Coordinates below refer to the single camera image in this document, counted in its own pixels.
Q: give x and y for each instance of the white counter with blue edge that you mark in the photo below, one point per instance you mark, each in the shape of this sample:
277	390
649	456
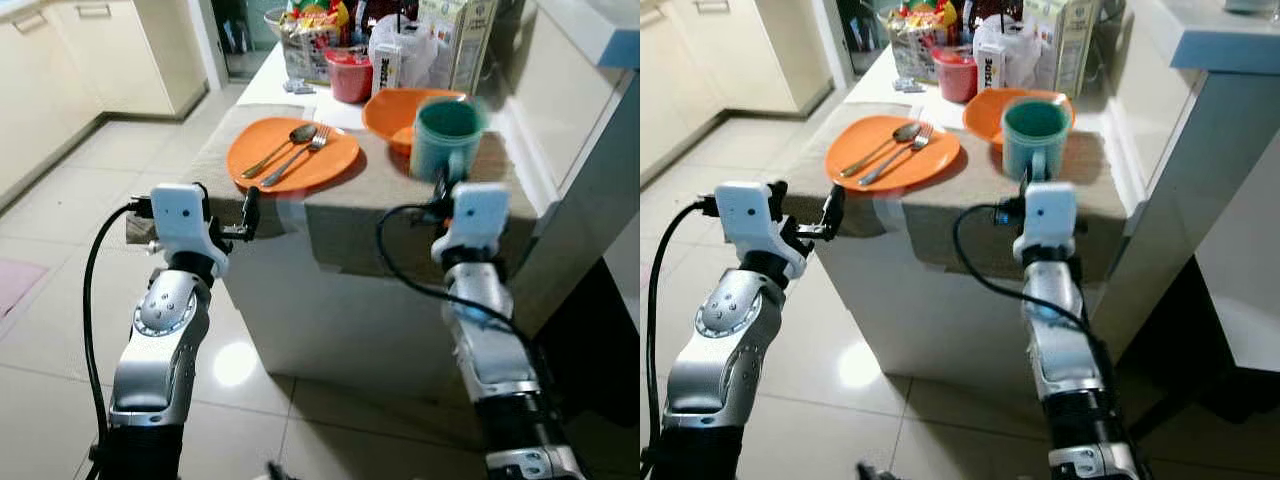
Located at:
590	150
1180	150

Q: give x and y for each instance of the green ceramic mug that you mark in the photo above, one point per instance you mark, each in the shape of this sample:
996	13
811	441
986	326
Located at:
445	135
1035	135

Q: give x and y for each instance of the cream printed carton box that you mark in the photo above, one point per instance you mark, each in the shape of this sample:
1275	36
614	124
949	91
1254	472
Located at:
1072	40
470	40

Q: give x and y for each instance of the beige table cloth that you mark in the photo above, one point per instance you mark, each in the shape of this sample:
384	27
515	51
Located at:
390	210
970	215

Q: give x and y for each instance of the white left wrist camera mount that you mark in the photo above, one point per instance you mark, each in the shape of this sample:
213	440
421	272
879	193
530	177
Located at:
745	218
182	218

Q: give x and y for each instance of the metal spoon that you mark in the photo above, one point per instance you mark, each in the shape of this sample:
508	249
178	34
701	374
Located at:
298	134
905	132

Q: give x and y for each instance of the metal fork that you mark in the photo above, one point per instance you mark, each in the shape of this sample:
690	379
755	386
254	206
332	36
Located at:
300	156
895	160

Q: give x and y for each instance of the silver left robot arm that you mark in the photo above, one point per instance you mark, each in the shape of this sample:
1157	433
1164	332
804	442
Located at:
722	350
160	350

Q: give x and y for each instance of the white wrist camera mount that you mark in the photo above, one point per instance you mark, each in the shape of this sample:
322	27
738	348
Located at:
478	215
1050	215
745	218
182	218

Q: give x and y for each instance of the white table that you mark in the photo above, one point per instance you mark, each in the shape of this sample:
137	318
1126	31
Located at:
330	310
920	310

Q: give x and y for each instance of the cream kitchen cabinet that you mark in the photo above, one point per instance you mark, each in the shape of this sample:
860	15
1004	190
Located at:
90	60
740	50

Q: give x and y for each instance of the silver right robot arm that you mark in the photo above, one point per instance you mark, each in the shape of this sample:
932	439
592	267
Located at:
492	350
1062	340

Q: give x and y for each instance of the red plastic cup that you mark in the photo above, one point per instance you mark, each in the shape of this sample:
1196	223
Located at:
350	78
956	78

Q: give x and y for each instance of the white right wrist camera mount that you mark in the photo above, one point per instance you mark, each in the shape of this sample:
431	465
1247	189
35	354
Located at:
478	215
1050	215

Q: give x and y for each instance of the white plastic bag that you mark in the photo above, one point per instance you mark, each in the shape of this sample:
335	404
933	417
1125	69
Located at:
1010	55
410	55

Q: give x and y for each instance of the orange plate with cutlery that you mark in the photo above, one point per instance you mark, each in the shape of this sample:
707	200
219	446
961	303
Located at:
330	165
925	165

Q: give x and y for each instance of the empty orange plate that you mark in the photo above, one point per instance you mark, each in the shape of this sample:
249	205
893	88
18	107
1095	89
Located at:
390	112
985	115

